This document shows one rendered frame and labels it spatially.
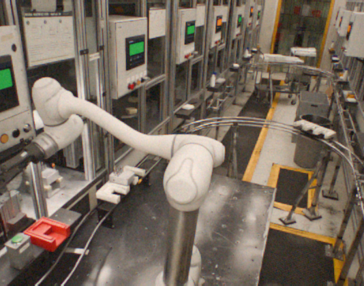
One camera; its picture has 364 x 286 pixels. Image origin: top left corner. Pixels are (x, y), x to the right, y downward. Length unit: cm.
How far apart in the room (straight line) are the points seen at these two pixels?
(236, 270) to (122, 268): 59
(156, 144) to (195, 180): 29
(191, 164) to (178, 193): 9
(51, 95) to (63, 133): 17
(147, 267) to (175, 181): 91
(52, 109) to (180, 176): 54
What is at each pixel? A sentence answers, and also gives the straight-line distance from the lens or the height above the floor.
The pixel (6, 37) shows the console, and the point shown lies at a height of 179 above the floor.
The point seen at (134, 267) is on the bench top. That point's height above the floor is 68.
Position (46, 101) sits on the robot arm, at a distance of 123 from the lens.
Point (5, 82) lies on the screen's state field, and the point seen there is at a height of 164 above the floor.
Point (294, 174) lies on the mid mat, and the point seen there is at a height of 1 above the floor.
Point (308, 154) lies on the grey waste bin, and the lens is 433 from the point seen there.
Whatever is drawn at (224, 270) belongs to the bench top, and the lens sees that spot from 180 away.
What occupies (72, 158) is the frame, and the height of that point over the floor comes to 99.
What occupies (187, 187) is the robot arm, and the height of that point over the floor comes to 147.
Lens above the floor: 198
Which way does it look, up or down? 26 degrees down
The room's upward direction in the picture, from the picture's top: 3 degrees clockwise
